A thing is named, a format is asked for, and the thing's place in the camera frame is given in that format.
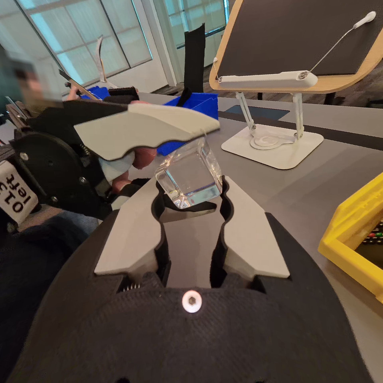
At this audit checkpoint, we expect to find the white curved strip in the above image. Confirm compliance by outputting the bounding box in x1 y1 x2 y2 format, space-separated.
95 35 110 84

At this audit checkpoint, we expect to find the person's dark jacket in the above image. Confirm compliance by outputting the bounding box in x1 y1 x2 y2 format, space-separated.
0 209 102 383

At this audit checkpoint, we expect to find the black cloth strip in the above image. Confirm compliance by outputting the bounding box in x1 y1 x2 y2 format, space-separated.
183 23 206 96

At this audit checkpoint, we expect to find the large glass window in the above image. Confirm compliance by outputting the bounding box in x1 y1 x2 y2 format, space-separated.
163 0 228 50
0 0 153 87

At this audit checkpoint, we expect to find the wooden book stand white base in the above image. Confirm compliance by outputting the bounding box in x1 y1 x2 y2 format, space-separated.
209 0 383 170

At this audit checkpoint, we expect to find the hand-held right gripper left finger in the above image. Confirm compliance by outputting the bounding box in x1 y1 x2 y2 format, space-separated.
94 178 172 285

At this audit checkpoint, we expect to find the clear acrylic cube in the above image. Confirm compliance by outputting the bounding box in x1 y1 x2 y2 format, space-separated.
155 137 224 209

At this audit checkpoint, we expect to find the thin brown board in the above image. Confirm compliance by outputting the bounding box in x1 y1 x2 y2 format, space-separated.
58 69 101 101

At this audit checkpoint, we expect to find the person's left hand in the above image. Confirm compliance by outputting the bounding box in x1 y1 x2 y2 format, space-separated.
112 146 158 192

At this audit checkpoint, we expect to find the blue plastic bin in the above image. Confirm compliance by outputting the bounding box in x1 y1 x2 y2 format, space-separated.
80 86 219 157

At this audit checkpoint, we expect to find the yellow plastic bin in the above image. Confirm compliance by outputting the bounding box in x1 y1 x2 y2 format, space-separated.
318 172 383 297

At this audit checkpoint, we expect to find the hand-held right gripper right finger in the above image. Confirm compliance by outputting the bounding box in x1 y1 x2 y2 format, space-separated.
210 176 291 288

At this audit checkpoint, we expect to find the dark table mat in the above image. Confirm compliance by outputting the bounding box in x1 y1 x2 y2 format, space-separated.
224 105 291 121

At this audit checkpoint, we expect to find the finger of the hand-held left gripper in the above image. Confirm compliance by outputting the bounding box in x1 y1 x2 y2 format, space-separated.
73 103 221 163
111 193 218 224

